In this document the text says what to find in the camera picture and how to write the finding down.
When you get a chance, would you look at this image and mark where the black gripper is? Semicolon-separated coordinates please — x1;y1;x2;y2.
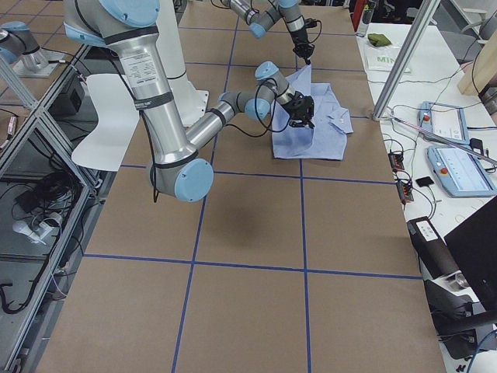
282;91;315;129
290;30;315;65

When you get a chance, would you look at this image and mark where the light blue striped shirt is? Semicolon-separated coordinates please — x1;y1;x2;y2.
270;64;354;161

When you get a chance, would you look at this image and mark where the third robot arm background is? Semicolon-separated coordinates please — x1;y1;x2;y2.
1;21;65;78

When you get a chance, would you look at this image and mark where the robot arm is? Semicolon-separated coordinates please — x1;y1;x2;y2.
210;0;321;65
64;1;314;202

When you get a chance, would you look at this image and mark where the white paper with green print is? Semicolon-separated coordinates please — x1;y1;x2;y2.
363;45;401;71

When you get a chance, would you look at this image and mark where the green cloth bundle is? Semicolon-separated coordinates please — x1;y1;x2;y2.
367;33;392;47

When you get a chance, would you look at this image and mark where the small black device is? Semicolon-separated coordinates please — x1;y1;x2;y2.
415;176;434;187

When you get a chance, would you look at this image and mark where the far teach pendant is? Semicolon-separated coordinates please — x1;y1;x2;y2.
419;101;470;145

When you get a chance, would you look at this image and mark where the teach pendant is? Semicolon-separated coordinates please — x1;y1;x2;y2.
419;101;470;145
427;146;496;197

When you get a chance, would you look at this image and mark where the near teach pendant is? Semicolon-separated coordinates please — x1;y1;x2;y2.
427;146;496;197

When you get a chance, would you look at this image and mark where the black box with white label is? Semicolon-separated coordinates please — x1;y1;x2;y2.
406;217;459;278

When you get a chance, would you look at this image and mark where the white plastic chair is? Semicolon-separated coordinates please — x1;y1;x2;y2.
71;74;139;172

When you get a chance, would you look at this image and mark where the black monitor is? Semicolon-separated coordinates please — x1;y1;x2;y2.
444;198;496;310

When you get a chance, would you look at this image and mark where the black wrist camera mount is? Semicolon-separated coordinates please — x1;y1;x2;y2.
304;18;321;29

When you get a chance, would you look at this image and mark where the grey aluminium frame post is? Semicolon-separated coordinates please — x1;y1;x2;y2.
372;0;440;120

